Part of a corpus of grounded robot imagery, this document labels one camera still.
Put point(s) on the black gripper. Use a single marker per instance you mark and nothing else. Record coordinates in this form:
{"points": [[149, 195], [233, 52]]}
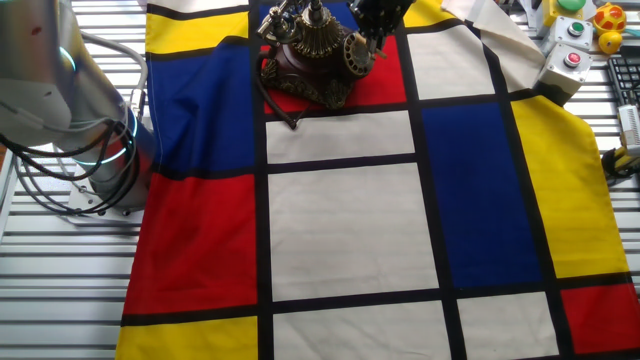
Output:
{"points": [[382, 9]]}

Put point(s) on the thin wooden stick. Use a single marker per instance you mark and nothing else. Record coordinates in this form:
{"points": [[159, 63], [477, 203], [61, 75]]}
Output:
{"points": [[380, 53]]}

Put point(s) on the grey box with red button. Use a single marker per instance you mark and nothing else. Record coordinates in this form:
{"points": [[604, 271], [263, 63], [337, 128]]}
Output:
{"points": [[567, 65]]}

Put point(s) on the brass and red phone handset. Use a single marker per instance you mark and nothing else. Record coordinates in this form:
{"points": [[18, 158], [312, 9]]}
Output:
{"points": [[274, 26]]}

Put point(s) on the white frame rail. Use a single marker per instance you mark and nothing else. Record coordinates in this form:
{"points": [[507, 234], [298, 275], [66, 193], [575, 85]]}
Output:
{"points": [[6, 200]]}

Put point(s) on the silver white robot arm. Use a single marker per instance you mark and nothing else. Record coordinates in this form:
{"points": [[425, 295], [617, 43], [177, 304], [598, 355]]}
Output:
{"points": [[40, 75]]}

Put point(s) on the black keyboard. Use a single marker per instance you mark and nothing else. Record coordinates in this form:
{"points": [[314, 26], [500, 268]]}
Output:
{"points": [[625, 80]]}

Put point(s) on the yellow box with green button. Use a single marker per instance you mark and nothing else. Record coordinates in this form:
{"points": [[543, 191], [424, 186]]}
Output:
{"points": [[555, 15]]}

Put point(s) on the yellow orange toy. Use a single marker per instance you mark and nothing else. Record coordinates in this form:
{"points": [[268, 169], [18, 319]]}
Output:
{"points": [[610, 20]]}

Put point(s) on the grey box with green button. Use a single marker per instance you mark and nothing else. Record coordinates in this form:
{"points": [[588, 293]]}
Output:
{"points": [[575, 30]]}

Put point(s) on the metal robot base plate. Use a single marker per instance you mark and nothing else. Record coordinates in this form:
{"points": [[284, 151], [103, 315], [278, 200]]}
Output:
{"points": [[80, 212]]}

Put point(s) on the antique brass rotary phone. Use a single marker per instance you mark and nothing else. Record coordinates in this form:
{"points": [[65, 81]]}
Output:
{"points": [[300, 70]]}

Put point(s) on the Mondrian pattern tablecloth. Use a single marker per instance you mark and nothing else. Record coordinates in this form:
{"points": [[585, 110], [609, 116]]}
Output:
{"points": [[350, 225]]}

